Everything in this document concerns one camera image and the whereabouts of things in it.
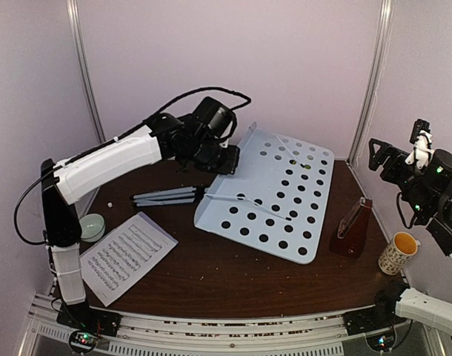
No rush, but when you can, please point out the sheet music page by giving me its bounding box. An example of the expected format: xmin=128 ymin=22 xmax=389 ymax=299
xmin=80 ymin=212 xmax=178 ymax=307

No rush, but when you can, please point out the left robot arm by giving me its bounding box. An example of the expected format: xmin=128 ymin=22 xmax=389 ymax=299
xmin=19 ymin=86 xmax=252 ymax=329

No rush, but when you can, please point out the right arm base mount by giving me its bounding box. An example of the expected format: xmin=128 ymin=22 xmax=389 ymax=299
xmin=342 ymin=307 xmax=407 ymax=336

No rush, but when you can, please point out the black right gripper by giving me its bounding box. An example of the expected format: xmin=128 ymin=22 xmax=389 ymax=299
xmin=368 ymin=138 xmax=433 ymax=220

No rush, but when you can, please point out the brown wooden metronome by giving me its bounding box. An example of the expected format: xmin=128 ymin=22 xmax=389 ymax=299
xmin=329 ymin=197 xmax=373 ymax=259

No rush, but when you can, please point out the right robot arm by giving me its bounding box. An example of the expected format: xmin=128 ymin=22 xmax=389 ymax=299
xmin=368 ymin=134 xmax=452 ymax=337

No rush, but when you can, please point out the pale celadon bowl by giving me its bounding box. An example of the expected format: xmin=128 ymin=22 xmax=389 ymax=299
xmin=79 ymin=214 xmax=106 ymax=243

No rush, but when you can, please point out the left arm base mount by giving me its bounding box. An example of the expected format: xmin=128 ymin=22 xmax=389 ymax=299
xmin=56 ymin=301 xmax=122 ymax=337

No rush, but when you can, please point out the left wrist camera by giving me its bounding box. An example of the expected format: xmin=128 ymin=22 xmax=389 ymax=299
xmin=192 ymin=96 xmax=237 ymax=138

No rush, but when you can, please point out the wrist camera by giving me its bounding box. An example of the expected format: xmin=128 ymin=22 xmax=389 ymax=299
xmin=192 ymin=96 xmax=237 ymax=138
xmin=405 ymin=119 xmax=434 ymax=170

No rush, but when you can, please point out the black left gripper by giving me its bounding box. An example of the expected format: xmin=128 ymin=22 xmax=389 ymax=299
xmin=188 ymin=133 xmax=242 ymax=174

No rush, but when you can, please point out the patterned yellow-lined mug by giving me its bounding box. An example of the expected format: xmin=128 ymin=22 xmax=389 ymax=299
xmin=378 ymin=231 xmax=421 ymax=276

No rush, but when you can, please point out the white perforated music stand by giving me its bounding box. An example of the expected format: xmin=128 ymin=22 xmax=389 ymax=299
xmin=132 ymin=122 xmax=336 ymax=266

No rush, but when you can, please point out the aluminium front rail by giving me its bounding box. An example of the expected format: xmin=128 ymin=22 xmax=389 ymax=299
xmin=14 ymin=294 xmax=452 ymax=355

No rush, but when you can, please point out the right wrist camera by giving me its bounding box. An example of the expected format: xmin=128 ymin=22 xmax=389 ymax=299
xmin=405 ymin=119 xmax=434 ymax=170

